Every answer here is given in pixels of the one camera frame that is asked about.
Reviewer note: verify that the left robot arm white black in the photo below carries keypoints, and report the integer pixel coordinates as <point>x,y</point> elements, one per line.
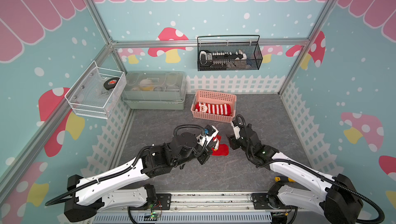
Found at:
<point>85,197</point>

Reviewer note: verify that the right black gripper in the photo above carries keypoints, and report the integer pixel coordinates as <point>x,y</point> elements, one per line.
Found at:
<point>232,139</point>

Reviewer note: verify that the plain red sock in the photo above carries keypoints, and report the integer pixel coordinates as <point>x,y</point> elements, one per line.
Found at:
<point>220,149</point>

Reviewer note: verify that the black wire mesh wall basket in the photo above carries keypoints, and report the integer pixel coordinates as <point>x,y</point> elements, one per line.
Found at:
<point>247,44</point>

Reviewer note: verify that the white wire wall basket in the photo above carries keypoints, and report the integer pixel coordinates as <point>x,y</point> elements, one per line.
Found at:
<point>88,97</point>

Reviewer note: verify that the pink plastic basket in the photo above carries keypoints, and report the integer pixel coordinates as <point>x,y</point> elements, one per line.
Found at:
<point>214,98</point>

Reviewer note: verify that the red white striped sock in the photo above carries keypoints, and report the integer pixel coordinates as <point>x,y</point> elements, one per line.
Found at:
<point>216,109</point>

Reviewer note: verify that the white black remote in basket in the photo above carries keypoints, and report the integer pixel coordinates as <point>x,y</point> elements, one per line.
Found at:
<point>221,60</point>

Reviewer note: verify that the clear lidded storage box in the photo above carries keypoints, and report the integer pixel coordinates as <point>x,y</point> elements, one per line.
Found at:
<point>155,90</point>

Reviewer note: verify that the black red tape measure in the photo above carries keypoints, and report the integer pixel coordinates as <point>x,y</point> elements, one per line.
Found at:
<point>111,83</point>

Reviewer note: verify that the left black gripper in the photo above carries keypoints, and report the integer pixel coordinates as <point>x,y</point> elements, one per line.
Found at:
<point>205,154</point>

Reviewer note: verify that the yellow handled screwdriver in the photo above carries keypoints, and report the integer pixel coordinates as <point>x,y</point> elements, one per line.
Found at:
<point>283,179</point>

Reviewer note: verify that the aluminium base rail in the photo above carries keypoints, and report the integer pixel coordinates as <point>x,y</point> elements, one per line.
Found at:
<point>235,207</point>

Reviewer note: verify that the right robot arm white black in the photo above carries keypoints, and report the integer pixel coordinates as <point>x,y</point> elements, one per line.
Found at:
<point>333,197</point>

